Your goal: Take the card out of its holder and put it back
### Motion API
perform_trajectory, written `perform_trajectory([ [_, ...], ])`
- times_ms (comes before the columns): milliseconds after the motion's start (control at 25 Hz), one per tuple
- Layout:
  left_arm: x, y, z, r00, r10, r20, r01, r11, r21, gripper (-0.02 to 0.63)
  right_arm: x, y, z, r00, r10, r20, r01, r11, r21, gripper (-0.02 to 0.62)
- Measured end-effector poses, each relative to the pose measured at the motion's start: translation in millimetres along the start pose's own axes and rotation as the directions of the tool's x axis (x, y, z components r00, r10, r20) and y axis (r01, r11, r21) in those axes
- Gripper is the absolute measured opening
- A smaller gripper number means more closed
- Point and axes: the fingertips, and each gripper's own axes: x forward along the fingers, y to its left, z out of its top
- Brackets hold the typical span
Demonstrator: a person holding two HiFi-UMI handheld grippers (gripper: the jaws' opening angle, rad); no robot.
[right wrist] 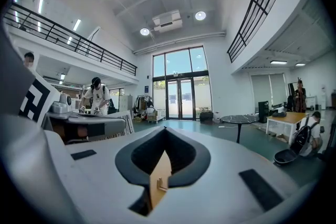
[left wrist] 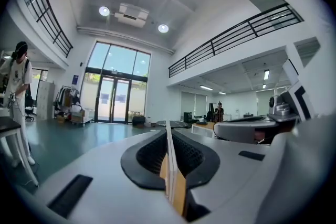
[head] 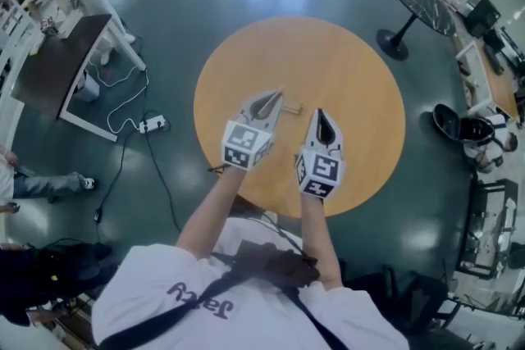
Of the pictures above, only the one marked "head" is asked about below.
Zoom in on black oval case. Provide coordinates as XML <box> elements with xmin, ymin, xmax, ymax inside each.
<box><xmin>433</xmin><ymin>103</ymin><xmax>460</xmax><ymax>141</ymax></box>

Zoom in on person's white t-shirt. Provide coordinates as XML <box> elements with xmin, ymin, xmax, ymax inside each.
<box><xmin>90</xmin><ymin>216</ymin><xmax>411</xmax><ymax>350</ymax></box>

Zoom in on person's right forearm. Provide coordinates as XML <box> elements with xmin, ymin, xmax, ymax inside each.
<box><xmin>299</xmin><ymin>192</ymin><xmax>342</xmax><ymax>288</ymax></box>

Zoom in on dark desk with white legs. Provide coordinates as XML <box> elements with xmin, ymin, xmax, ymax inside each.
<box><xmin>10</xmin><ymin>13</ymin><xmax>147</xmax><ymax>143</ymax></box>

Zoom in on black cable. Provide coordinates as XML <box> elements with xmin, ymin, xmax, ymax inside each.
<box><xmin>94</xmin><ymin>126</ymin><xmax>181</xmax><ymax>233</ymax></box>

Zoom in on person's left forearm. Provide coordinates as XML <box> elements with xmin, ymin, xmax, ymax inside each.
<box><xmin>175</xmin><ymin>166</ymin><xmax>249</xmax><ymax>261</ymax></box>

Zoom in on black office chair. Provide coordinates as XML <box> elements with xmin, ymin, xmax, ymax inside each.
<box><xmin>344</xmin><ymin>261</ymin><xmax>452</xmax><ymax>337</ymax></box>

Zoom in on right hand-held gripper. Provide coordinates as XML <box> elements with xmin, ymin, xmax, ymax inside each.
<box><xmin>294</xmin><ymin>108</ymin><xmax>348</xmax><ymax>200</ymax></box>

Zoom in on black metal frame rack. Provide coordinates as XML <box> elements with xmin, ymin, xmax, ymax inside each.
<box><xmin>454</xmin><ymin>178</ymin><xmax>525</xmax><ymax>280</ymax></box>

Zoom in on black marble round table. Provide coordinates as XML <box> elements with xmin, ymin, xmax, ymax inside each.
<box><xmin>376</xmin><ymin>0</ymin><xmax>457</xmax><ymax>61</ymax></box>

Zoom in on white-framed wooden table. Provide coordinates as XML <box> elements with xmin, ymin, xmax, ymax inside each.
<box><xmin>455</xmin><ymin>39</ymin><xmax>522</xmax><ymax>124</ymax></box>

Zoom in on white cable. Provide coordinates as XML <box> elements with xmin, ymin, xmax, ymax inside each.
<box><xmin>85</xmin><ymin>65</ymin><xmax>148</xmax><ymax>134</ymax></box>

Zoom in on white waste bin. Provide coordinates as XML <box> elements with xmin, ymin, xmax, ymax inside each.
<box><xmin>75</xmin><ymin>71</ymin><xmax>101</xmax><ymax>102</ymax></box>

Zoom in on black chest strap harness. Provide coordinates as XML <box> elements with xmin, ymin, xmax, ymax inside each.
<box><xmin>98</xmin><ymin>239</ymin><xmax>354</xmax><ymax>350</ymax></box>

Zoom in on white power strip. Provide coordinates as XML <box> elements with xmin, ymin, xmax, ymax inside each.
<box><xmin>138</xmin><ymin>115</ymin><xmax>167</xmax><ymax>134</ymax></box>

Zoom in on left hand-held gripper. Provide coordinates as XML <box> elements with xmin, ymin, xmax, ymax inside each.
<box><xmin>221</xmin><ymin>89</ymin><xmax>285</xmax><ymax>171</ymax></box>

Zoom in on black cabinet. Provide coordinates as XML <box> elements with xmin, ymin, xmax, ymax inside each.
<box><xmin>465</xmin><ymin>0</ymin><xmax>502</xmax><ymax>39</ymax></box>

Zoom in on round wooden table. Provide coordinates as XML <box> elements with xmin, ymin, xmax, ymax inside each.
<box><xmin>193</xmin><ymin>15</ymin><xmax>407</xmax><ymax>218</ymax></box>

